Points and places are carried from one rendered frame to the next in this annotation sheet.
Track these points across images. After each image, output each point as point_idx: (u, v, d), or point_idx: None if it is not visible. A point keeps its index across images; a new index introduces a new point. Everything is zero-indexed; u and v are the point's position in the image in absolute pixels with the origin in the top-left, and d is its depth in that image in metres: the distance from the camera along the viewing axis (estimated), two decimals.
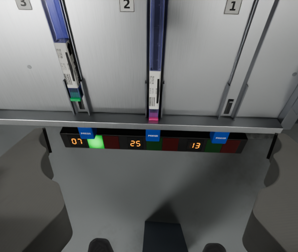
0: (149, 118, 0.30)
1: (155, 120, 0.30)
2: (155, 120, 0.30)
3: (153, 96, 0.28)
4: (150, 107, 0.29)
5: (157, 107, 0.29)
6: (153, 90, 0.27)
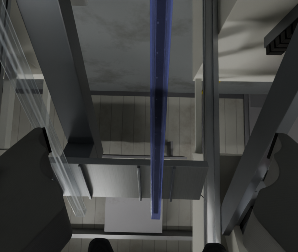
0: None
1: None
2: None
3: None
4: None
5: None
6: None
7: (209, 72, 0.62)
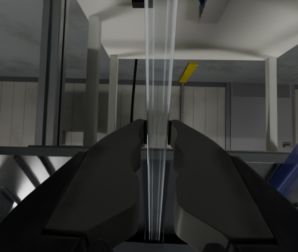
0: None
1: None
2: None
3: None
4: None
5: None
6: None
7: (46, 32, 0.43)
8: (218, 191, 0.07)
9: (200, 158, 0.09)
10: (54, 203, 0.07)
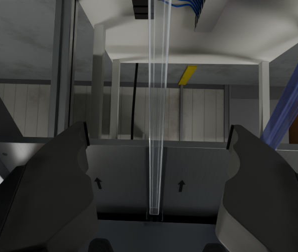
0: None
1: None
2: None
3: None
4: None
5: None
6: None
7: (57, 41, 0.48)
8: (271, 205, 0.07)
9: (258, 167, 0.08)
10: None
